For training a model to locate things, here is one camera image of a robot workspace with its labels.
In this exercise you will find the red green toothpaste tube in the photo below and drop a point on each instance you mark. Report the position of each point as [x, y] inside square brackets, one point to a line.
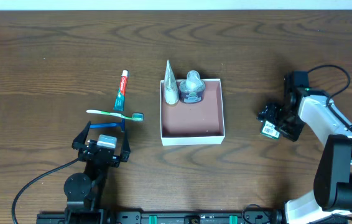
[120, 98]

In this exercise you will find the white Pantene tube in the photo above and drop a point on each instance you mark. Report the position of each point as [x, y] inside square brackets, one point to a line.
[170, 86]

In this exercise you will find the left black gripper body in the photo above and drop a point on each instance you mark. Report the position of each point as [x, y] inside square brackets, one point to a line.
[98, 152]

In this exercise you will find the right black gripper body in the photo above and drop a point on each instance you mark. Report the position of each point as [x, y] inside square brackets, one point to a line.
[279, 116]

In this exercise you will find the blue disposable razor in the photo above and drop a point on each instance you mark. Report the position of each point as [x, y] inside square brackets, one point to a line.
[120, 125]

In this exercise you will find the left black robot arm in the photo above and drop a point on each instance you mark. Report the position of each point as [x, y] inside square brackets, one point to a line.
[84, 189]

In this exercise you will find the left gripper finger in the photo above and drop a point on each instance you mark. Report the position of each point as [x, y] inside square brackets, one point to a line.
[79, 142]
[125, 149]

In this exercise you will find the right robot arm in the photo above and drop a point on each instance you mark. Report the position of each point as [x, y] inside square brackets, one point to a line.
[331, 197]

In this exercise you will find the green white toothbrush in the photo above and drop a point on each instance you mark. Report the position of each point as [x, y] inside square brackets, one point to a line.
[133, 117]

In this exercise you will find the green white soap packet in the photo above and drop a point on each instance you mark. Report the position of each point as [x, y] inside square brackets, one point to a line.
[268, 130]

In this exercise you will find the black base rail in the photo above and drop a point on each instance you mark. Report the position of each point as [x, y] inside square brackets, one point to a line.
[254, 216]

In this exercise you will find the white box with pink interior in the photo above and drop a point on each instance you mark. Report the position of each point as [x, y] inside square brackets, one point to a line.
[200, 123]

